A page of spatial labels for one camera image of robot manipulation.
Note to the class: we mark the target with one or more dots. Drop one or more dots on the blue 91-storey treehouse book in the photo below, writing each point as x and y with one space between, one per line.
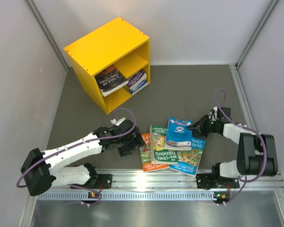
142 85

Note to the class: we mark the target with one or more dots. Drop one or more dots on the orange 78-storey treehouse book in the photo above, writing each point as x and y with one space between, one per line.
145 152

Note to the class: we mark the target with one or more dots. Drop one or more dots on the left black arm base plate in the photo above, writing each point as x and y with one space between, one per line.
104 181

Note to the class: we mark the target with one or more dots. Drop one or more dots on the light blue treehouse book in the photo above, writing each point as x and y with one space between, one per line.
188 161

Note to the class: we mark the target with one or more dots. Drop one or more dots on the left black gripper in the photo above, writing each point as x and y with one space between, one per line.
136 142

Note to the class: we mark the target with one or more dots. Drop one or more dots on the green 104-storey treehouse book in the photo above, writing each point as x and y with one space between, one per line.
160 155

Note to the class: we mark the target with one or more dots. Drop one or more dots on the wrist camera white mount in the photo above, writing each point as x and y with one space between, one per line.
214 114
117 123

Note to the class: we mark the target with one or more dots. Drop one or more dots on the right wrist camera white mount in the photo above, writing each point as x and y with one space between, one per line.
214 114

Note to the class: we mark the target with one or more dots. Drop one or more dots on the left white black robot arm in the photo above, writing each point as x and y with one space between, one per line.
43 170

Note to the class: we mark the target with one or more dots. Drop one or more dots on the purple 52-storey treehouse book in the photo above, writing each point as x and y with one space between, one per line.
137 78

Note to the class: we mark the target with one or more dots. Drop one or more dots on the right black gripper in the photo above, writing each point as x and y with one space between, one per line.
200 126

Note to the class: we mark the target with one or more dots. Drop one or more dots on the blue thick paperback book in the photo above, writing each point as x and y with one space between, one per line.
178 137

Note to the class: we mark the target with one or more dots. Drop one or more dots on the dark Tale of Two Cities book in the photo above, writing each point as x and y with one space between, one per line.
110 80

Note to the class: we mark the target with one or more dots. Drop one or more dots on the aluminium mounting rail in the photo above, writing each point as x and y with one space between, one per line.
136 185

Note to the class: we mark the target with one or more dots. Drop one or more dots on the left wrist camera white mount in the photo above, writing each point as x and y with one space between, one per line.
117 123

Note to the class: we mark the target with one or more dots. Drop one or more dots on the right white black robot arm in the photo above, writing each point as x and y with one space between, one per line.
256 154

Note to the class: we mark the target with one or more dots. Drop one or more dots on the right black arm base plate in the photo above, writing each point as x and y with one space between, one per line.
210 181

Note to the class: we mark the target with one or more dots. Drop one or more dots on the yellow wooden shelf box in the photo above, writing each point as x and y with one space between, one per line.
116 43

